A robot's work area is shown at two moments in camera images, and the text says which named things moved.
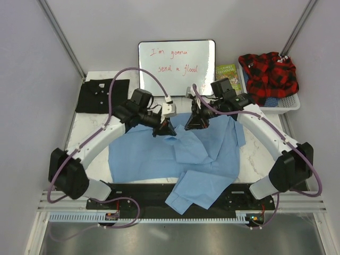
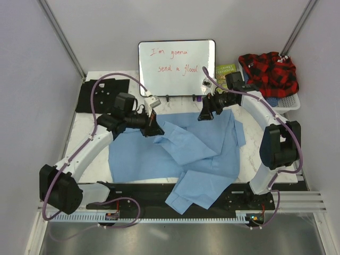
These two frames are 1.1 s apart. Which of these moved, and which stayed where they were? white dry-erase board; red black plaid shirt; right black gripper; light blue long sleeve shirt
Moved: right black gripper
Stayed: red black plaid shirt; light blue long sleeve shirt; white dry-erase board
